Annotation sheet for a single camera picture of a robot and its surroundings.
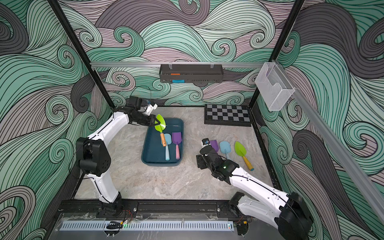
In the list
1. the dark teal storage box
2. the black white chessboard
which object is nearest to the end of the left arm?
the dark teal storage box

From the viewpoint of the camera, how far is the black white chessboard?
42.9 inches

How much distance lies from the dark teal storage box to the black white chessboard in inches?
9.2

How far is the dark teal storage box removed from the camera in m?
0.89

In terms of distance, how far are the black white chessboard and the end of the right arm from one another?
0.47 m

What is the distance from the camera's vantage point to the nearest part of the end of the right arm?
1.82 ft

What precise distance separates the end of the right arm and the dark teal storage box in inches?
11.9

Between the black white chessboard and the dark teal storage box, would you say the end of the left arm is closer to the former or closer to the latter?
the dark teal storage box
